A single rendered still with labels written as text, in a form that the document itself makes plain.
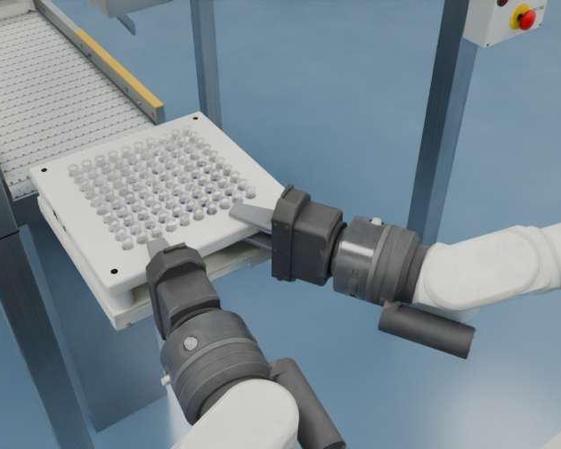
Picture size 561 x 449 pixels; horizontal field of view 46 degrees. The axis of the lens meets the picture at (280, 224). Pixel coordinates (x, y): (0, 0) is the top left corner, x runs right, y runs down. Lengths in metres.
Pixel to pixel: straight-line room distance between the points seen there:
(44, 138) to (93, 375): 0.68
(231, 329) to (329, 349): 1.31
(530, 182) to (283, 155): 0.92
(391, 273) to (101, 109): 0.68
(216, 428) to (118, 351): 1.11
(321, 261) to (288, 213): 0.06
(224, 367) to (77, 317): 0.94
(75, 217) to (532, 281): 0.49
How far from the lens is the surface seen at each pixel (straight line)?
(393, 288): 0.69
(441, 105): 1.52
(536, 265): 0.68
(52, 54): 1.42
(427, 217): 1.70
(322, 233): 0.70
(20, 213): 1.16
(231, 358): 0.59
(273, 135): 2.70
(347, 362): 1.90
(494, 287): 0.67
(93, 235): 0.77
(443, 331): 0.71
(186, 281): 0.65
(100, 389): 1.70
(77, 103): 1.24
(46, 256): 1.36
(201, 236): 0.74
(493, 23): 1.39
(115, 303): 0.74
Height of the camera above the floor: 1.51
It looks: 42 degrees down
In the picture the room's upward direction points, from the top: straight up
